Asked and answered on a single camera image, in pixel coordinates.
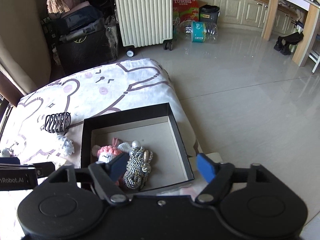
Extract pink crochet bunny doll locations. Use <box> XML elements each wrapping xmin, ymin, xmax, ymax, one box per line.
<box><xmin>91</xmin><ymin>137</ymin><xmax>132</xmax><ymax>186</ymax></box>

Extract striped rope pearl hair tie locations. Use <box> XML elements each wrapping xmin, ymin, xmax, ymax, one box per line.
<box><xmin>122</xmin><ymin>140</ymin><xmax>154</xmax><ymax>190</ymax></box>

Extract black claw hair clip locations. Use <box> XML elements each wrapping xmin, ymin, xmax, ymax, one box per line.
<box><xmin>44</xmin><ymin>112</ymin><xmax>71</xmax><ymax>134</ymax></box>

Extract grey crochet mouse doll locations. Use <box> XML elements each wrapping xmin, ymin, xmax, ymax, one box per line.
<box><xmin>0</xmin><ymin>148</ymin><xmax>12</xmax><ymax>158</ymax></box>

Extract cartoon bear bed sheet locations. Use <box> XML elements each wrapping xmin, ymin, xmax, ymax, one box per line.
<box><xmin>0</xmin><ymin>58</ymin><xmax>203</xmax><ymax>198</ymax></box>

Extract black cardboard box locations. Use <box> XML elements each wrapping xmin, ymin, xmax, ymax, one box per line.
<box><xmin>80</xmin><ymin>103</ymin><xmax>194</xmax><ymax>193</ymax></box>

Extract brown curtain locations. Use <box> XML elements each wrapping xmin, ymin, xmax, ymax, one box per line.
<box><xmin>1</xmin><ymin>0</ymin><xmax>51</xmax><ymax>95</ymax></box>

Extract dark luggage pile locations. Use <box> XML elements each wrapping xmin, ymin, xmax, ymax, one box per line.
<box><xmin>47</xmin><ymin>0</ymin><xmax>119</xmax><ymax>75</ymax></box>

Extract large plastic water bottle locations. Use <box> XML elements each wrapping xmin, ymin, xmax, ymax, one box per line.
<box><xmin>174</xmin><ymin>20</ymin><xmax>218</xmax><ymax>43</ymax></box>

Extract black trash bin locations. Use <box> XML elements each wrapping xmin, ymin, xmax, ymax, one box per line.
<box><xmin>199</xmin><ymin>4</ymin><xmax>220</xmax><ymax>24</ymax></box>

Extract cream kitchen cabinets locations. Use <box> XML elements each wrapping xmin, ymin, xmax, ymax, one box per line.
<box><xmin>172</xmin><ymin>0</ymin><xmax>301</xmax><ymax>36</ymax></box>

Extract white ribbed suitcase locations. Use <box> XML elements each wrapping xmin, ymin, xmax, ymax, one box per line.
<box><xmin>115</xmin><ymin>0</ymin><xmax>173</xmax><ymax>57</ymax></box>

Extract red Tuborg carton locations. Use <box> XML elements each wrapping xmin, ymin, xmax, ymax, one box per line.
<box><xmin>172</xmin><ymin>0</ymin><xmax>199</xmax><ymax>26</ymax></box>

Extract beige hanging cloth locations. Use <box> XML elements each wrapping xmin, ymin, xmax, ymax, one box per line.
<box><xmin>47</xmin><ymin>0</ymin><xmax>70</xmax><ymax>14</ymax></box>

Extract wooden table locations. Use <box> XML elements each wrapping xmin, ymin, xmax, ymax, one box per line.
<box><xmin>261</xmin><ymin>0</ymin><xmax>320</xmax><ymax>68</ymax></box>

